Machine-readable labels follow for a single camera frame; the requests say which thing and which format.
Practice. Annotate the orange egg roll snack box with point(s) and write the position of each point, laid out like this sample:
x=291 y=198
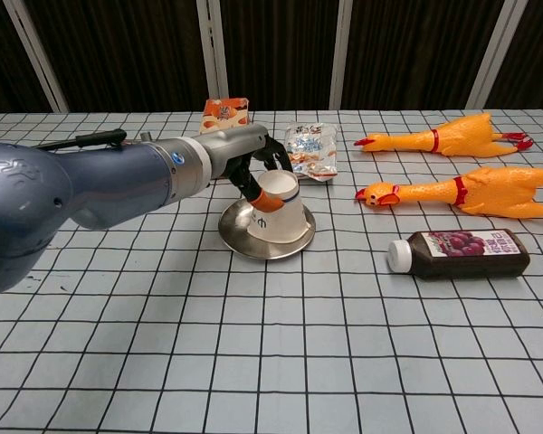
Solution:
x=226 y=113

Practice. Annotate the light blue grid tablecloth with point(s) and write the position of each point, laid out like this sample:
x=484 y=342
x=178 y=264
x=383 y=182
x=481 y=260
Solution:
x=298 y=339

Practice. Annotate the silver white snack bag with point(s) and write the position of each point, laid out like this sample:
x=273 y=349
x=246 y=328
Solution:
x=317 y=153

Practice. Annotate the dark grape juice bottle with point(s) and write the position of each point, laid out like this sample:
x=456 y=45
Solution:
x=470 y=257

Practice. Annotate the round stainless steel plate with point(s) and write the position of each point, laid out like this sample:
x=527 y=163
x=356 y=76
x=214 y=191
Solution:
x=235 y=226

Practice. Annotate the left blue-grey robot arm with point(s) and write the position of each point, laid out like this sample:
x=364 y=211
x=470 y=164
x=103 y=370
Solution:
x=72 y=190

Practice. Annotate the white metal frame post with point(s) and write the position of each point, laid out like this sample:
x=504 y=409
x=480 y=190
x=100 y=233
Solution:
x=495 y=54
x=341 y=54
x=208 y=45
x=38 y=63

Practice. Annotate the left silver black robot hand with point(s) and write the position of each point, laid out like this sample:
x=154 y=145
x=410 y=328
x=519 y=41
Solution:
x=235 y=149

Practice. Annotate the white paper cup blue band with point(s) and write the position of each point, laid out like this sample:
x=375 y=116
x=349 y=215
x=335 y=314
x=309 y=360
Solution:
x=280 y=221

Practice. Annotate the yellow rubber chicken toy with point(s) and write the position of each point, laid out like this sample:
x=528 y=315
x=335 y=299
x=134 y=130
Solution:
x=479 y=190
x=461 y=135

